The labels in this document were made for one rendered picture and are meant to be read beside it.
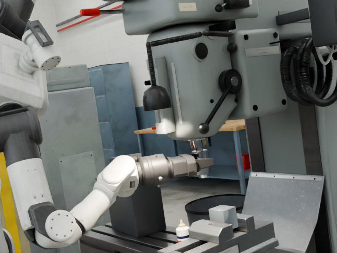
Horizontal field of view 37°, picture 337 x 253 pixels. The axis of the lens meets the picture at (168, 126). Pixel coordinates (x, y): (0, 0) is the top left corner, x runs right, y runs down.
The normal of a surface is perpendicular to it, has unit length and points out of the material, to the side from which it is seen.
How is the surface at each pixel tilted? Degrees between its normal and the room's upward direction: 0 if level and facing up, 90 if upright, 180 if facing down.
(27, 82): 58
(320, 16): 90
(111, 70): 90
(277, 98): 90
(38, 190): 70
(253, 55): 90
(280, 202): 63
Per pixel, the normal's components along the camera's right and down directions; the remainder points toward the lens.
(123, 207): -0.85, 0.16
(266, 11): 0.62, -0.03
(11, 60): 0.63, -0.59
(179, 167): 0.22, 0.04
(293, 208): -0.76, -0.31
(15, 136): 0.27, -0.34
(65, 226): 0.49, -0.35
